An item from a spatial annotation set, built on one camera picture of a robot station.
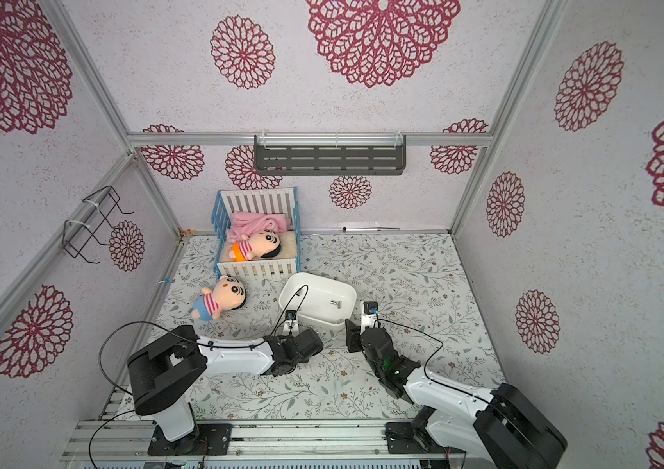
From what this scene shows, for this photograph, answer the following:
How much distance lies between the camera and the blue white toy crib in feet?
3.35

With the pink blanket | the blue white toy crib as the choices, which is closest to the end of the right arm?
the blue white toy crib

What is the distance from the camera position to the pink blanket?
108cm

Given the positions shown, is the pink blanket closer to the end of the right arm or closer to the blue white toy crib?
the blue white toy crib
